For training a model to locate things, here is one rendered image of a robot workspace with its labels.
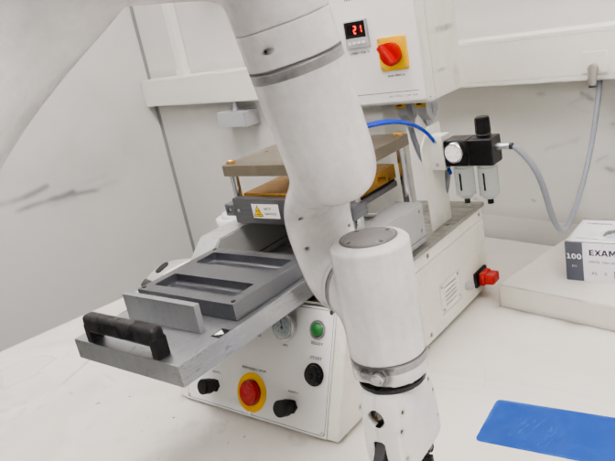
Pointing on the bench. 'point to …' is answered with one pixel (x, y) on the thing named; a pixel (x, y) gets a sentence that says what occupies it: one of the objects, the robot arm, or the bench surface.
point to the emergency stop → (250, 392)
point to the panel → (280, 374)
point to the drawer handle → (138, 333)
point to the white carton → (591, 251)
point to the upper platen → (382, 184)
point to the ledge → (559, 293)
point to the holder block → (228, 281)
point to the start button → (312, 374)
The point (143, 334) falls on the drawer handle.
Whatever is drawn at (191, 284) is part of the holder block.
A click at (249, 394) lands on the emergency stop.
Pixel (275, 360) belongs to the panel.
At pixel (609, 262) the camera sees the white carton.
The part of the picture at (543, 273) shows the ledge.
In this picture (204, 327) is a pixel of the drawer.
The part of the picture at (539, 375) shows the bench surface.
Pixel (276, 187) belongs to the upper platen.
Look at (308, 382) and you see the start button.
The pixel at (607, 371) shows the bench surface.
